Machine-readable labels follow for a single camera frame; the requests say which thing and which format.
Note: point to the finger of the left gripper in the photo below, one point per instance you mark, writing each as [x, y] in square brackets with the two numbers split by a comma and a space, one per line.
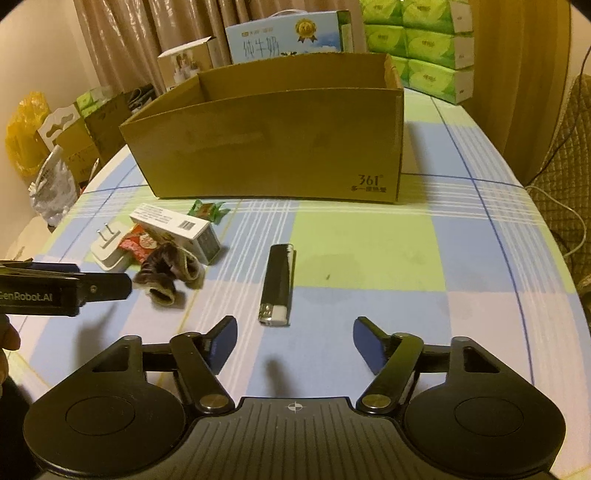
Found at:
[41, 266]
[101, 287]

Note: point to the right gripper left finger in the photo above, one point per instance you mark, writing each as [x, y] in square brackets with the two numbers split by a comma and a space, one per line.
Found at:
[199, 358]

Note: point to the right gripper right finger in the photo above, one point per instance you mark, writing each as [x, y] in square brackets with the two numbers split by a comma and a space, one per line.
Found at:
[391, 358]

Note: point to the white power adapter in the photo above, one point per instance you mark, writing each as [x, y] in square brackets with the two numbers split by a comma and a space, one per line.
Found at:
[105, 249]

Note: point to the red snack packet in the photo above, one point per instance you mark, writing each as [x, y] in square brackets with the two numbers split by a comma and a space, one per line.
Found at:
[138, 243]

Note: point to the purple scrunchie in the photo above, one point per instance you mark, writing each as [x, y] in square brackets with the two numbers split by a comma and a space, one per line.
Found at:
[159, 271]

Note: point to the black lighter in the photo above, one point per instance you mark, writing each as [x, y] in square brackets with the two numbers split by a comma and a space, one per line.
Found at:
[278, 285]

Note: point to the white medicine box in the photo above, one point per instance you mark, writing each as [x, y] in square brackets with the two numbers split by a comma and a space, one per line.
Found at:
[190, 233]

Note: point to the green candy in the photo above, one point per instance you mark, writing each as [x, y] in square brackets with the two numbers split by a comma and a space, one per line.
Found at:
[212, 212]

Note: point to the person's hand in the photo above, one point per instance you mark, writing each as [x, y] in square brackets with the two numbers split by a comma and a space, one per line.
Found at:
[9, 340]

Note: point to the white plastic bag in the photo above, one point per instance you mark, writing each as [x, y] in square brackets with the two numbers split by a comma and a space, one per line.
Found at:
[54, 191]

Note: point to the yellow plastic bag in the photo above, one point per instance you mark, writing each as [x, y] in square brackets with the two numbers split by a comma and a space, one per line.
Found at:
[24, 145]

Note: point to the checkered tablecloth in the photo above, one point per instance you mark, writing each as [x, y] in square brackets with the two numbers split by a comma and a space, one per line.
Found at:
[464, 252]

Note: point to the white cardboard hanger box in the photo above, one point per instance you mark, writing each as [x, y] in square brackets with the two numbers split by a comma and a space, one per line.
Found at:
[66, 128]

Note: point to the brown paper bag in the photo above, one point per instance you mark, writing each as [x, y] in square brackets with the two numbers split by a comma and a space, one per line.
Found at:
[103, 122]

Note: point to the white humidifier product box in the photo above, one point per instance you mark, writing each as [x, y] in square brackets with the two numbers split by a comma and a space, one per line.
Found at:
[182, 62]

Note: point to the brown cardboard box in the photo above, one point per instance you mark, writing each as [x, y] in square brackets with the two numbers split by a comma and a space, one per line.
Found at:
[310, 126]

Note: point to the brown curtain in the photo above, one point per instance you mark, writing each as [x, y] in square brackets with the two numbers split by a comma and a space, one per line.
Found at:
[124, 38]

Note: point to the green tissue pack bundle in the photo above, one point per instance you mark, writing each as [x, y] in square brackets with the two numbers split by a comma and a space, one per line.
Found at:
[431, 43]

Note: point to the blue milk carton box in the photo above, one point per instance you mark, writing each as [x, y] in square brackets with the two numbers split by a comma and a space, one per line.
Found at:
[289, 33]

